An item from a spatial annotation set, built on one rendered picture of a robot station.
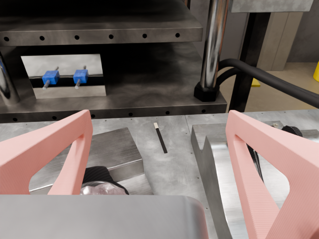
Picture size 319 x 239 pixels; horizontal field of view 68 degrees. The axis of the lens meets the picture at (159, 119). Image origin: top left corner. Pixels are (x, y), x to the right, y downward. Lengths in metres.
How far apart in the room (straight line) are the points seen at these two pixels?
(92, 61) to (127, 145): 0.45
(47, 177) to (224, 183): 0.34
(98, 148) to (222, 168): 0.27
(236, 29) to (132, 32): 2.46
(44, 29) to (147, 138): 0.51
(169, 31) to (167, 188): 0.53
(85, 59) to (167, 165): 0.49
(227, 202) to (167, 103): 0.52
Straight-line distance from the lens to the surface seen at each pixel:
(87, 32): 0.88
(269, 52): 3.17
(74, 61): 0.92
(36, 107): 0.98
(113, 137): 0.56
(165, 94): 0.95
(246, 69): 0.88
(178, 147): 0.69
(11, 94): 1.02
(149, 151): 0.68
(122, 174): 0.51
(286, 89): 0.86
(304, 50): 3.68
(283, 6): 1.05
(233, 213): 0.48
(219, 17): 0.82
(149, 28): 0.86
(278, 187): 0.52
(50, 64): 0.94
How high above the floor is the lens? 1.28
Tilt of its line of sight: 37 degrees down
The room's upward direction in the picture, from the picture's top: straight up
